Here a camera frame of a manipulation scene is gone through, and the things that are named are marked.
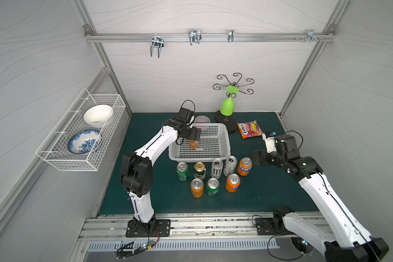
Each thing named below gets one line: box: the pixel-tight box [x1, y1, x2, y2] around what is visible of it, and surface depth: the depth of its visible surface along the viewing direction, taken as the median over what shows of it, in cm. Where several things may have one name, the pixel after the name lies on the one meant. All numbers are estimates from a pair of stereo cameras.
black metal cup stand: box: [212, 72, 255, 132], surface depth 96 cm
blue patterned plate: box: [67, 128, 101, 155], surface depth 65 cm
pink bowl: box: [193, 115, 211, 124], surface depth 113 cm
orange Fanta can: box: [224, 173, 241, 194], surface depth 80 cm
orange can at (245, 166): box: [237, 156, 253, 177], surface depth 86 cm
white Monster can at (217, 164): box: [210, 158, 224, 180], surface depth 82 cm
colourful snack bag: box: [237, 119, 264, 140], surface depth 112 cm
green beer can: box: [193, 161, 207, 181], surface depth 84 cm
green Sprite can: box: [206, 177, 220, 198], surface depth 78 cm
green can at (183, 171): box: [176, 161, 190, 182], surface depth 84 cm
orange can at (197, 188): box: [190, 177, 205, 199], surface depth 78 cm
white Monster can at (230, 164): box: [223, 155, 238, 177], surface depth 83 cm
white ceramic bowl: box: [83, 104, 113, 129], surface depth 72 cm
